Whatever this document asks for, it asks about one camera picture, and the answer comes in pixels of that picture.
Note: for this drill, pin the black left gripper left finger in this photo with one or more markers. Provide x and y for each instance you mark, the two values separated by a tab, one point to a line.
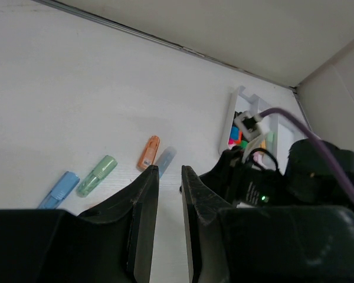
120	248

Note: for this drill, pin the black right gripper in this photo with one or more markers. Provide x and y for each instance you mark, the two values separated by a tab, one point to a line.
238	181

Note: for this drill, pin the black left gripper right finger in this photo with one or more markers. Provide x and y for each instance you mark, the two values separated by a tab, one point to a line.
207	260

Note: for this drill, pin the black highlighter green cap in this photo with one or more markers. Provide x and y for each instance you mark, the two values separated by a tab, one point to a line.
243	144

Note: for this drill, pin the pastel green long marker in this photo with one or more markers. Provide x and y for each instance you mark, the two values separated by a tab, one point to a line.
269	142

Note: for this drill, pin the black highlighter blue cap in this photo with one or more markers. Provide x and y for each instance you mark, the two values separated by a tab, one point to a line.
234	133

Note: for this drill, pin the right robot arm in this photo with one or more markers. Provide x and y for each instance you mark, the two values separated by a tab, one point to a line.
309	181

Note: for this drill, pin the orange short marker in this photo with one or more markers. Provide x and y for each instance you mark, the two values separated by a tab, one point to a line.
149	153

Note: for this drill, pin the pastel light blue marker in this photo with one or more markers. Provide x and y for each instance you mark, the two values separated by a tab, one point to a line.
165	160

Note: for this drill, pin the pastel green short marker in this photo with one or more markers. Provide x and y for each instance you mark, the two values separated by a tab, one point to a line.
96	176

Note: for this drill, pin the white compartment organizer tray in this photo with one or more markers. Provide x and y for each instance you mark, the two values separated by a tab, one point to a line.
268	121

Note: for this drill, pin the pastel blue short marker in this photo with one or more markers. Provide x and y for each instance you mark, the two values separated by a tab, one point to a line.
63	187

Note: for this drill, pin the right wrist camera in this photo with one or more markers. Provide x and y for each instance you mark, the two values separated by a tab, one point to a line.
251	126

